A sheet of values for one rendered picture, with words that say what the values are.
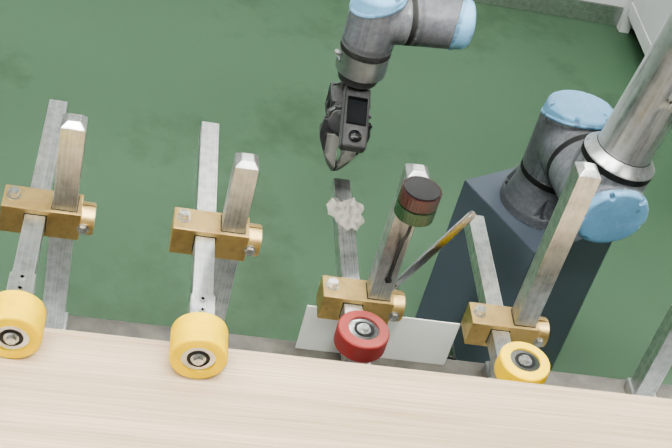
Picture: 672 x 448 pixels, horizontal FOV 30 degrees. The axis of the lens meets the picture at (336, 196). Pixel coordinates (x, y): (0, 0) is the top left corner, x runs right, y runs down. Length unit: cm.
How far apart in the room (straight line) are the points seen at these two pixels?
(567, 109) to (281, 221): 112
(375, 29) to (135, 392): 75
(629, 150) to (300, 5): 218
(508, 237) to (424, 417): 95
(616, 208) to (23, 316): 123
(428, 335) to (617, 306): 152
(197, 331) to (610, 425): 63
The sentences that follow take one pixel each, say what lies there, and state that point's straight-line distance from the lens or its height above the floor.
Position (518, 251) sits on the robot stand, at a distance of 268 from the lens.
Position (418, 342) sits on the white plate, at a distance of 213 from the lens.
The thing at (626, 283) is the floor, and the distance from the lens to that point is 367.
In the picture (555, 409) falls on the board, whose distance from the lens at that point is 190.
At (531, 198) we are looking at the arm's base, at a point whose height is 66.
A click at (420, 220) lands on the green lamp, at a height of 109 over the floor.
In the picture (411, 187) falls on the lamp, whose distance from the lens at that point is 181.
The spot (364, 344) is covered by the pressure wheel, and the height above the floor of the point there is 91.
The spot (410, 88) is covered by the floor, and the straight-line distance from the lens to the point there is 413.
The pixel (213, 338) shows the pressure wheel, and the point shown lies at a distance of 171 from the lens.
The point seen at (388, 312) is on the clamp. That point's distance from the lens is 201.
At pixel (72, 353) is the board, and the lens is 177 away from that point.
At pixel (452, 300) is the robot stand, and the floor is 31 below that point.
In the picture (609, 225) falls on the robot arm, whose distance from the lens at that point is 250.
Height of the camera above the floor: 220
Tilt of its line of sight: 38 degrees down
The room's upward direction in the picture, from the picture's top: 16 degrees clockwise
